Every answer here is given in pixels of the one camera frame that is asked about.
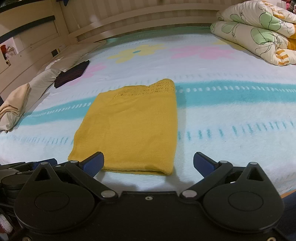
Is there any cream wooden headboard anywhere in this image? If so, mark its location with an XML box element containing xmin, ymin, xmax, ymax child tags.
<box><xmin>50</xmin><ymin>1</ymin><xmax>237</xmax><ymax>45</ymax></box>

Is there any floral folded quilt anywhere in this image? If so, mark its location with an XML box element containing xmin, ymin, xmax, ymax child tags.
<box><xmin>210</xmin><ymin>1</ymin><xmax>295</xmax><ymax>66</ymax></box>

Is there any beige pillow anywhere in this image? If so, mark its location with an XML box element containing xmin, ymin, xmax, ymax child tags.
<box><xmin>1</xmin><ymin>40</ymin><xmax>106</xmax><ymax>131</ymax></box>

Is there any dark maroon folded garment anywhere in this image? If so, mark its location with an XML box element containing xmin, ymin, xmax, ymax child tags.
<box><xmin>54</xmin><ymin>60</ymin><xmax>90</xmax><ymax>88</ymax></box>

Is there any mustard yellow knit garment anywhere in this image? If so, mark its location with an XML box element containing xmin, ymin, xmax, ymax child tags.
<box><xmin>68</xmin><ymin>79</ymin><xmax>178</xmax><ymax>175</ymax></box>

